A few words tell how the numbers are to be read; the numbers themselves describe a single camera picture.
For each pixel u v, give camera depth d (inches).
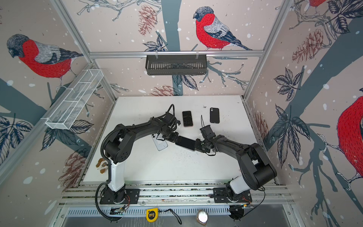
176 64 41.2
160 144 36.5
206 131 29.1
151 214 26.4
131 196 28.7
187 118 42.3
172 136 33.4
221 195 28.7
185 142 36.7
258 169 17.6
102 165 32.3
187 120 42.1
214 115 43.7
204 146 30.5
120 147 20.5
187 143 36.9
